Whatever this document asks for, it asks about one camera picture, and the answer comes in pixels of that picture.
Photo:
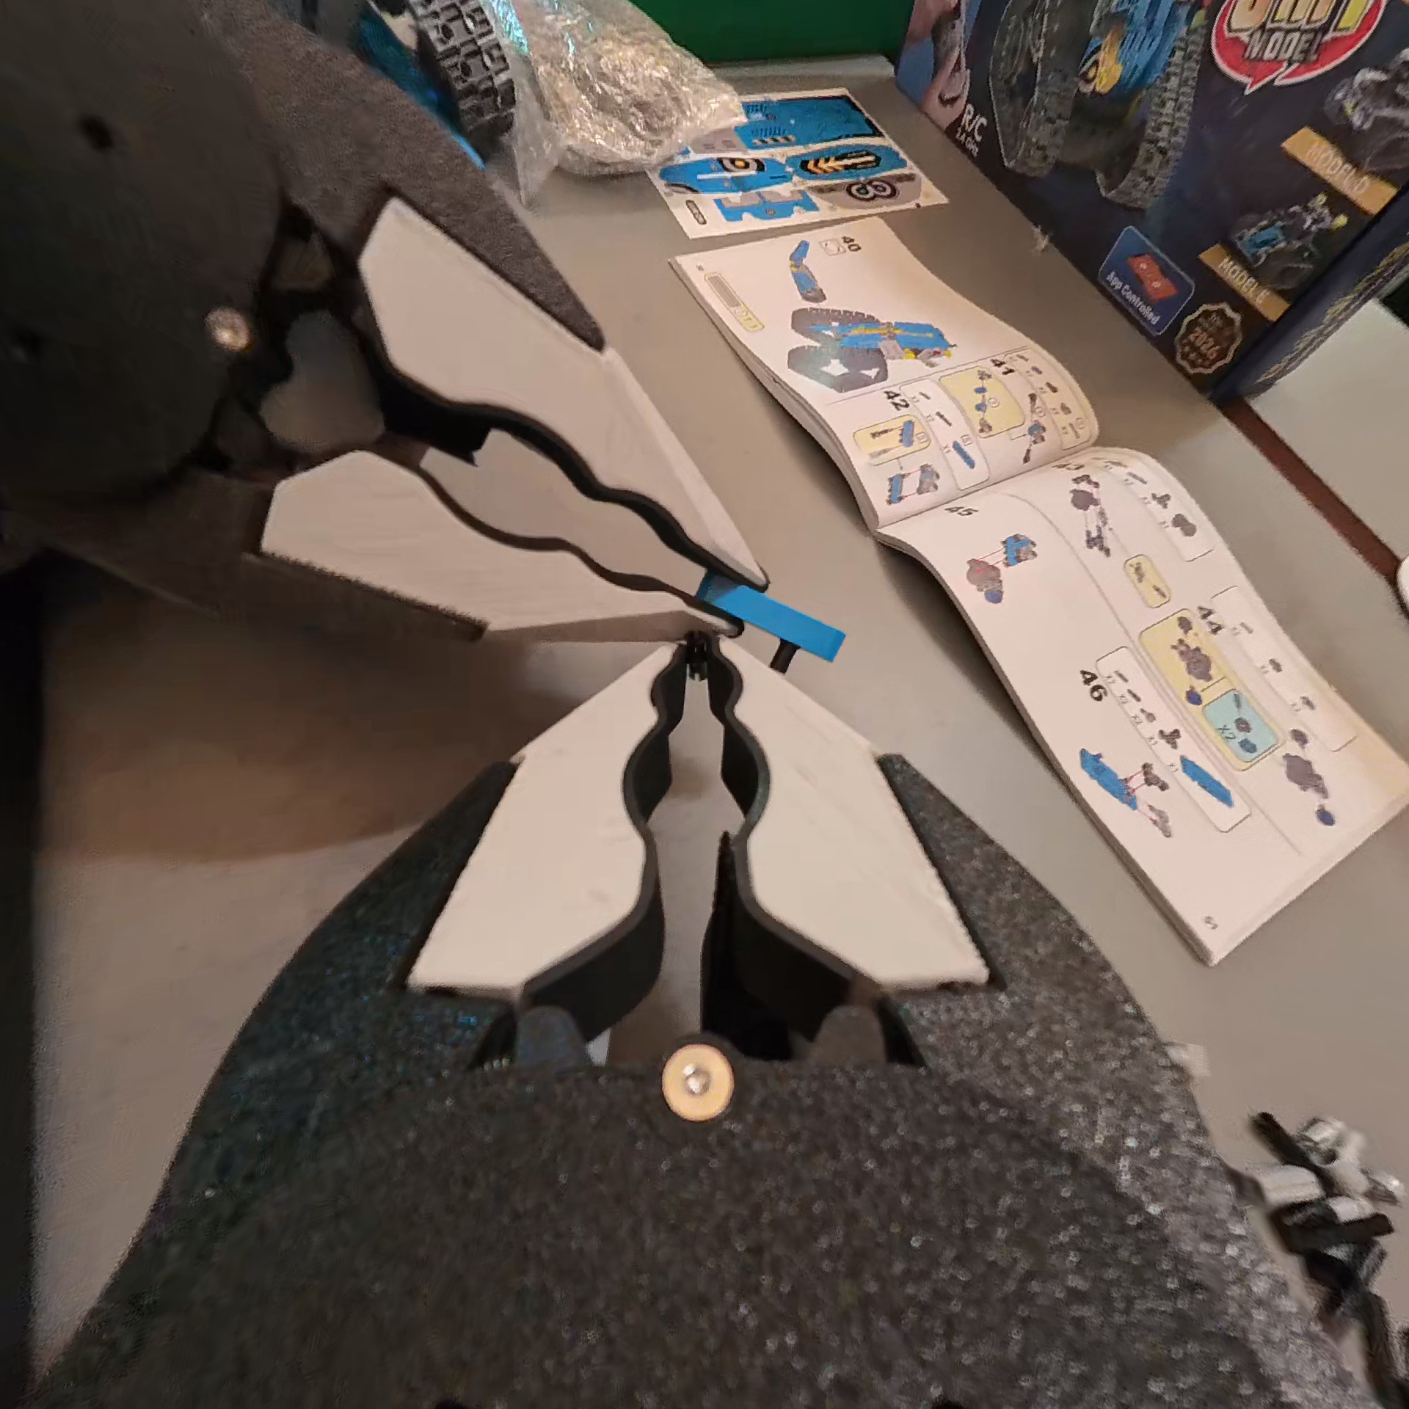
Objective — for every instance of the blue tracked toy vehicle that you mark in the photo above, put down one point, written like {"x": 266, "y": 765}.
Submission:
{"x": 467, "y": 64}

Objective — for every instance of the pile of building brick pieces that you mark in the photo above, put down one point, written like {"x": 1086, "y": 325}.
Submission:
{"x": 1322, "y": 1210}

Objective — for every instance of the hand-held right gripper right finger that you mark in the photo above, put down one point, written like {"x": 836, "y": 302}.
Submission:
{"x": 860, "y": 872}

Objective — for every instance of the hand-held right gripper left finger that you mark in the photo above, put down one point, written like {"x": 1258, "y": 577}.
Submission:
{"x": 550, "y": 872}

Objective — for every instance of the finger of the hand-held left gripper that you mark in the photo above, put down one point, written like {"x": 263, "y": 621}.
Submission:
{"x": 439, "y": 561}
{"x": 528, "y": 363}

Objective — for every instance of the light blue short beam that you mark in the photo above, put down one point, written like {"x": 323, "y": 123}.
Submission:
{"x": 792, "y": 630}

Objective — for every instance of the instruction booklet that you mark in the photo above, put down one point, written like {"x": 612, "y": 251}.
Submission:
{"x": 1046, "y": 550}

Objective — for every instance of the grey desk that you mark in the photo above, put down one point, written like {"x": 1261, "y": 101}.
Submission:
{"x": 736, "y": 440}

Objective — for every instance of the clear plastic bag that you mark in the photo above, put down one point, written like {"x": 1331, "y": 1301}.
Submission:
{"x": 629, "y": 100}

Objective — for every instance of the sticker sheet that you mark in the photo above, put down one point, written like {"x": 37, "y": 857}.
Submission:
{"x": 792, "y": 166}

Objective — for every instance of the toy kit box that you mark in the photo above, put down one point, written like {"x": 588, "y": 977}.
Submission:
{"x": 1157, "y": 134}

